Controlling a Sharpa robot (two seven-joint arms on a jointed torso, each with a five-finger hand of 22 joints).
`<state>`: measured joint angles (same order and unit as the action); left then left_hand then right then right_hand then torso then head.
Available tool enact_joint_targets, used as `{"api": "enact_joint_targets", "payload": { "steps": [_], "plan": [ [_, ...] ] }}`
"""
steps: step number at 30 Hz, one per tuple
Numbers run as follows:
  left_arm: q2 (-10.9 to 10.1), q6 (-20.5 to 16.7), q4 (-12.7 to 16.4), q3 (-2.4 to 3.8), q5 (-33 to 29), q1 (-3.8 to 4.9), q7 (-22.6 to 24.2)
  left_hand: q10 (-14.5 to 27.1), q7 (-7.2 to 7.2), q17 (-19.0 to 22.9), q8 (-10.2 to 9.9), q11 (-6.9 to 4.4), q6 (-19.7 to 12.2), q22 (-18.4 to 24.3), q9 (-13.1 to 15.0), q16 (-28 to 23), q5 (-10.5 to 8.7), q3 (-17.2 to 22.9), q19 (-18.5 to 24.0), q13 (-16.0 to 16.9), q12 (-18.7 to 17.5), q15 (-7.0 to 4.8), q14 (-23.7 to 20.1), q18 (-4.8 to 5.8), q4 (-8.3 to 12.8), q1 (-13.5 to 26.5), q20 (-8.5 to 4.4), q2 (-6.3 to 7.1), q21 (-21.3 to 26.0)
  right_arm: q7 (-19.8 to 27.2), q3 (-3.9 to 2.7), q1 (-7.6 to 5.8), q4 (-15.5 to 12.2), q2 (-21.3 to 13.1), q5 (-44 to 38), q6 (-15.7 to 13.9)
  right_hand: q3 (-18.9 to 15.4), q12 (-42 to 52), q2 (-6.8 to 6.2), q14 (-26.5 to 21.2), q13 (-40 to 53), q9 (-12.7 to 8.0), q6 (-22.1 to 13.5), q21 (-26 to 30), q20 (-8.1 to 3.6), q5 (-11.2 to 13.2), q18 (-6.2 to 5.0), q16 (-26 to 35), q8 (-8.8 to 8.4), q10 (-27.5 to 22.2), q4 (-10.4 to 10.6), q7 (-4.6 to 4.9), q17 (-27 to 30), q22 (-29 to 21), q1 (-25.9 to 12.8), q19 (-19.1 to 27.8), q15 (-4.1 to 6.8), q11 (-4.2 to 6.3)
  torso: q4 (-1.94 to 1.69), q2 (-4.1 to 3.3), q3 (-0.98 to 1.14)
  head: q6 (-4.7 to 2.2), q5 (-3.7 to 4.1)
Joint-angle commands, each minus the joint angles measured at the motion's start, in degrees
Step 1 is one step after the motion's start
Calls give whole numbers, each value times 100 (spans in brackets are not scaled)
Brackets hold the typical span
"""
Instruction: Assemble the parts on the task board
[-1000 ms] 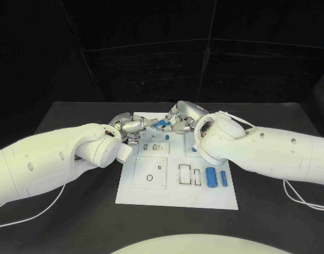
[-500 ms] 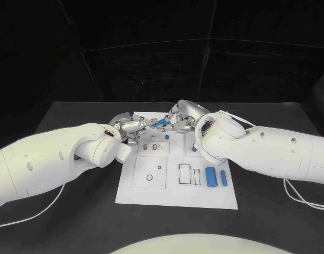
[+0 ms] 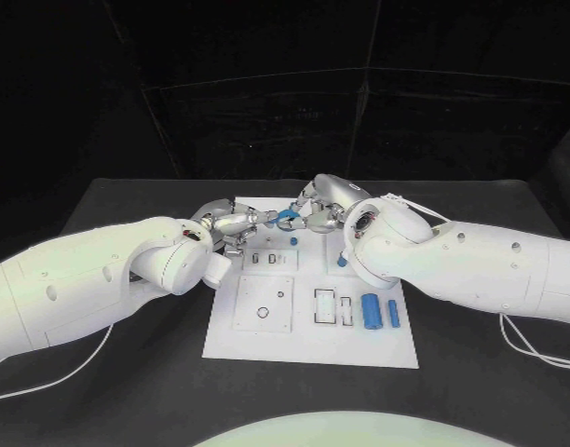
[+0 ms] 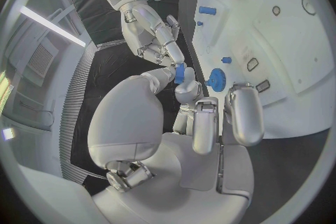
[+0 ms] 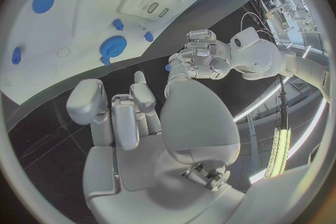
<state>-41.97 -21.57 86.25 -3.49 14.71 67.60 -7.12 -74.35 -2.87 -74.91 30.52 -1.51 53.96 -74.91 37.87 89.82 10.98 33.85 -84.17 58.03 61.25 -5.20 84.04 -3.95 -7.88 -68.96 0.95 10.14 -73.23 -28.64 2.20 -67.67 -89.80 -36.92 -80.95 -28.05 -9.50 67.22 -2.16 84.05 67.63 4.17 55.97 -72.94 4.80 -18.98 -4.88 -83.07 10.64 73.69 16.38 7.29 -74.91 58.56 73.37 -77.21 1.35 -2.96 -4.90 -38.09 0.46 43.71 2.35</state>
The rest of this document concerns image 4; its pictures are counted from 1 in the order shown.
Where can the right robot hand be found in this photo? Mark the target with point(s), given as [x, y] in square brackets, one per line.
[147, 28]

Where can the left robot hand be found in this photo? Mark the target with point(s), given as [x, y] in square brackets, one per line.
[131, 119]

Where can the blue block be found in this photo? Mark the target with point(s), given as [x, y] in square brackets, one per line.
[179, 73]

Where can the white task board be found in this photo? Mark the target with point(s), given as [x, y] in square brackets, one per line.
[288, 49]

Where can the blue cylinder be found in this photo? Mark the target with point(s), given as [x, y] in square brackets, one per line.
[207, 10]

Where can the blue flanged peg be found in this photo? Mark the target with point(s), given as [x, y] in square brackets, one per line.
[226, 59]

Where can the blue gear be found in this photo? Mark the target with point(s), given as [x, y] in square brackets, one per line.
[219, 81]

